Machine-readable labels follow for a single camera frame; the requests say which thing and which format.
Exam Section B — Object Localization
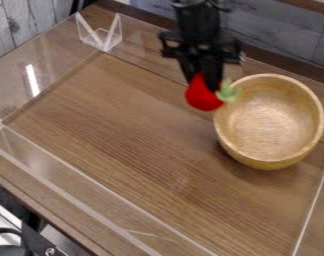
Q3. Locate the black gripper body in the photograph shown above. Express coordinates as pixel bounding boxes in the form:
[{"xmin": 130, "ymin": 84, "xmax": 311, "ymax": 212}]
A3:
[{"xmin": 158, "ymin": 29, "xmax": 245, "ymax": 65}]

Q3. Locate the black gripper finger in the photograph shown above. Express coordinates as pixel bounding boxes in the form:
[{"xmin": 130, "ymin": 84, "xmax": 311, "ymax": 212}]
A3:
[
  {"xmin": 202, "ymin": 58, "xmax": 224, "ymax": 92},
  {"xmin": 178, "ymin": 56, "xmax": 200, "ymax": 82}
]

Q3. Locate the red toy strawberry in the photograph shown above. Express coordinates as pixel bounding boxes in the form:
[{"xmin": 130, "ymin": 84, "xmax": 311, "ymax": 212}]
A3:
[{"xmin": 185, "ymin": 72, "xmax": 241, "ymax": 111}]

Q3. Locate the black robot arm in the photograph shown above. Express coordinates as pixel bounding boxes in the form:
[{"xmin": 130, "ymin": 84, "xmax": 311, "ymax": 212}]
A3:
[{"xmin": 158, "ymin": 0, "xmax": 244, "ymax": 92}]

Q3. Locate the wooden bowl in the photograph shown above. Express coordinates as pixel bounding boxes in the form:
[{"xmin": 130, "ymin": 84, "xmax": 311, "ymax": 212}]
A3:
[{"xmin": 213, "ymin": 74, "xmax": 324, "ymax": 170}]

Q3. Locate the clear acrylic tray wall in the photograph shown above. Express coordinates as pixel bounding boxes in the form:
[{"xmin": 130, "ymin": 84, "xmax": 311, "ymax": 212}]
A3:
[{"xmin": 0, "ymin": 7, "xmax": 324, "ymax": 256}]

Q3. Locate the black table clamp bracket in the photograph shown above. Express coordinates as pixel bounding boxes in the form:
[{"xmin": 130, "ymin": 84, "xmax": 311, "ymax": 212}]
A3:
[{"xmin": 22, "ymin": 223, "xmax": 69, "ymax": 256}]

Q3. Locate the black cable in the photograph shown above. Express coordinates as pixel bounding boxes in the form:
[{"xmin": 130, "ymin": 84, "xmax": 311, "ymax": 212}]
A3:
[{"xmin": 0, "ymin": 227, "xmax": 25, "ymax": 256}]

